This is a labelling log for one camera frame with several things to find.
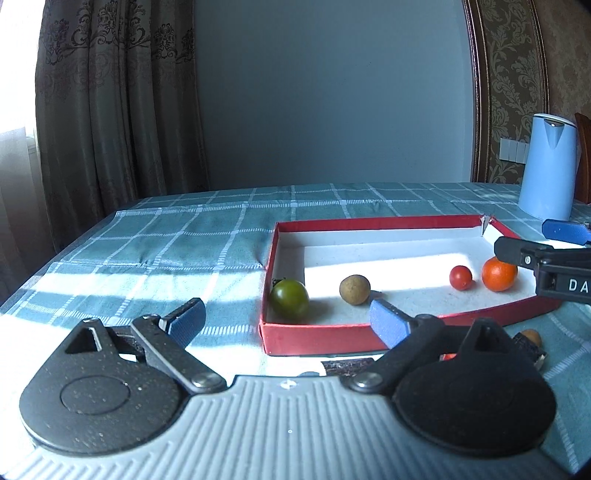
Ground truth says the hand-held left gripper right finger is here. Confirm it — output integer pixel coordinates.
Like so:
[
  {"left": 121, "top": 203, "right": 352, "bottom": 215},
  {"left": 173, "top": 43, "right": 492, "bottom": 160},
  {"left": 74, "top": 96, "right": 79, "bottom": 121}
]
[{"left": 352, "top": 298, "right": 512, "bottom": 396}]

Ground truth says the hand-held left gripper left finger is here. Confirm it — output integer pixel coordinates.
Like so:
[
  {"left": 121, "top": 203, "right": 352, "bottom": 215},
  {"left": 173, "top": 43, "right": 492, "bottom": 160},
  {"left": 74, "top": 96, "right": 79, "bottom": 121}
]
[{"left": 62, "top": 298, "right": 228, "bottom": 396}]

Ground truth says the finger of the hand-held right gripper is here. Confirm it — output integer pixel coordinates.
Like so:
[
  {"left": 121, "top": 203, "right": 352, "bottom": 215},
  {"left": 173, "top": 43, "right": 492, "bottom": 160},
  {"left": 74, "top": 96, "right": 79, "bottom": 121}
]
[
  {"left": 494, "top": 236, "right": 555, "bottom": 268},
  {"left": 542, "top": 219, "right": 591, "bottom": 246}
]

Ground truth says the orange mandarin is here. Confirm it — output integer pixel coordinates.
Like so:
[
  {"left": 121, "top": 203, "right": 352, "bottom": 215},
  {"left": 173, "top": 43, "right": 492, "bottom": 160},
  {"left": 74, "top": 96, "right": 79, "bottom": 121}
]
[{"left": 481, "top": 257, "right": 518, "bottom": 292}]

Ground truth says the red cherry tomato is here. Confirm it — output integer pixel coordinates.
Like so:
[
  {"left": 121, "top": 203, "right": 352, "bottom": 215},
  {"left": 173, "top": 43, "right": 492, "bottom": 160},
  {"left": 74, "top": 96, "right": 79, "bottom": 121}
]
[{"left": 449, "top": 265, "right": 474, "bottom": 291}]

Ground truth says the red cardboard box tray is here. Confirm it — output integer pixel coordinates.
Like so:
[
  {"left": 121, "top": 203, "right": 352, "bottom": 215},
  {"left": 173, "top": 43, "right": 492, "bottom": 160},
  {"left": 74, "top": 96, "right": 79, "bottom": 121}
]
[{"left": 259, "top": 215, "right": 575, "bottom": 357}]

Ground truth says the green cherry tomato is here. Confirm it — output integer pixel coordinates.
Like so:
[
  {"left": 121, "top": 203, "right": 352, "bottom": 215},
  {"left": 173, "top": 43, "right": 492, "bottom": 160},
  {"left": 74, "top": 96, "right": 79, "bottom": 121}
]
[{"left": 269, "top": 278, "right": 310, "bottom": 323}]

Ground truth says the blue electric kettle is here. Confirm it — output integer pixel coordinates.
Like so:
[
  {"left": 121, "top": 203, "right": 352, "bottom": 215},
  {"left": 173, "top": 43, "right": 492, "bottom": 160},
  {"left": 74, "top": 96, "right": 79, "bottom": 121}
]
[{"left": 517, "top": 113, "right": 580, "bottom": 221}]

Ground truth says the wooden chair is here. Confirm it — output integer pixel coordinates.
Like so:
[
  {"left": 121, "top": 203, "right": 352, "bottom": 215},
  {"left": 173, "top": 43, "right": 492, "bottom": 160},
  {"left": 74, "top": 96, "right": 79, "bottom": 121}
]
[
  {"left": 574, "top": 112, "right": 591, "bottom": 204},
  {"left": 463, "top": 0, "right": 550, "bottom": 184}
]

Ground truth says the teal checked tablecloth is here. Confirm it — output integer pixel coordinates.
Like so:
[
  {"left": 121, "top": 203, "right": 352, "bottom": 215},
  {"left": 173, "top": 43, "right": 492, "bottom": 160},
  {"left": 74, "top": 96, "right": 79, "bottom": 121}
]
[{"left": 0, "top": 181, "right": 591, "bottom": 480}]

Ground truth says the wooden chair back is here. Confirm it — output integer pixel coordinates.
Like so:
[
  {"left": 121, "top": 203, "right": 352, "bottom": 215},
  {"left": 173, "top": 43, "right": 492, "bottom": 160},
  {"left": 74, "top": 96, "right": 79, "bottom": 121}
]
[{"left": 463, "top": 0, "right": 550, "bottom": 184}]

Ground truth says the brown patterned curtain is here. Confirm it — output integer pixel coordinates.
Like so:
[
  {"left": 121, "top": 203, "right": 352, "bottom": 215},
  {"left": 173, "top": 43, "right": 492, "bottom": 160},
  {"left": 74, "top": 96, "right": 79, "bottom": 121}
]
[{"left": 34, "top": 0, "right": 211, "bottom": 252}]

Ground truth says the white sheer curtain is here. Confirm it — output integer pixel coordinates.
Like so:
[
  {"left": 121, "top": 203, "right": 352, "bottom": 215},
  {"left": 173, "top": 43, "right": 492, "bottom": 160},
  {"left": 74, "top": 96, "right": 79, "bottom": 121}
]
[{"left": 0, "top": 0, "right": 47, "bottom": 305}]

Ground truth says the white wall switch panel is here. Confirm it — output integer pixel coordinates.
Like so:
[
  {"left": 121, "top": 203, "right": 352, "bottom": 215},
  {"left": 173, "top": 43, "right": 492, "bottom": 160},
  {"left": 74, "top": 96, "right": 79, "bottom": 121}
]
[{"left": 500, "top": 137, "right": 531, "bottom": 163}]

